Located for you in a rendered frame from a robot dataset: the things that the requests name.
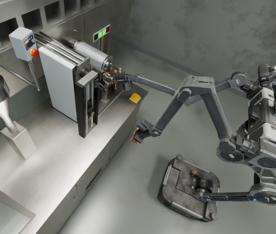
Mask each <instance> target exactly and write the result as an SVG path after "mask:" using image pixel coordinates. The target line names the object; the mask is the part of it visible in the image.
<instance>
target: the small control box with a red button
mask: <svg viewBox="0 0 276 234"><path fill-rule="evenodd" d="M9 38H10V40H11V43H12V46H13V49H14V51H15V54H16V57H17V58H19V59H22V60H25V61H30V60H31V59H32V58H33V57H35V56H37V54H38V50H37V47H36V43H35V39H34V35H33V32H32V30H29V29H26V28H23V27H19V28H18V29H16V30H15V31H14V32H12V33H11V34H10V35H9Z"/></svg>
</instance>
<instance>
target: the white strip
mask: <svg viewBox="0 0 276 234"><path fill-rule="evenodd" d="M36 47H37V50H38V51H39V55H40V59H41V62H42V66H43V70H44V74H45V78H46V82H47V86H48V90H49V94H50V98H51V102H52V105H53V106H52V107H53V108H54V109H56V110H57V111H59V112H60V113H62V114H63V115H65V116H67V117H68V118H70V119H71V120H73V121H75V122H76V123H78V122H77V115H76V105H75V96H74V86H73V76H72V71H73V72H75V71H76V68H74V67H75V66H73V65H72V64H70V63H68V62H66V61H64V60H63V59H61V58H60V57H58V56H56V55H54V54H53V53H51V52H49V51H48V50H46V49H44V48H43V47H41V48H40V47H38V46H36Z"/></svg>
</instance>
